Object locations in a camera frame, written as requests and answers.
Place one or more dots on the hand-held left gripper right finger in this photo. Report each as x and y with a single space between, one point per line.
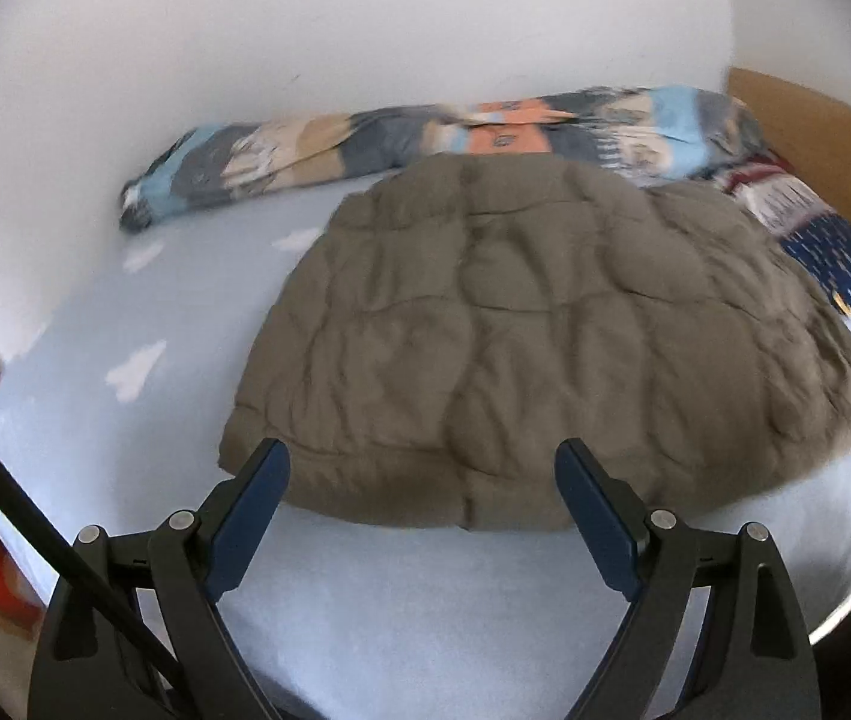
598 517

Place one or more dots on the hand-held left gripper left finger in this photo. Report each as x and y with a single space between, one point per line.
249 517

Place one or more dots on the olive quilted jacket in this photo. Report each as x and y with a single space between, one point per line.
530 330

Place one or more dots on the star and city print pillow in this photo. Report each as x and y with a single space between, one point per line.
830 247

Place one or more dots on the light blue cloud bed sheet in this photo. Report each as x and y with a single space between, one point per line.
170 315

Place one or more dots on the wooden headboard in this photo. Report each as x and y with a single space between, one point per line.
830 135

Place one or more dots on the patchwork print blanket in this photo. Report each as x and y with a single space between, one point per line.
395 135

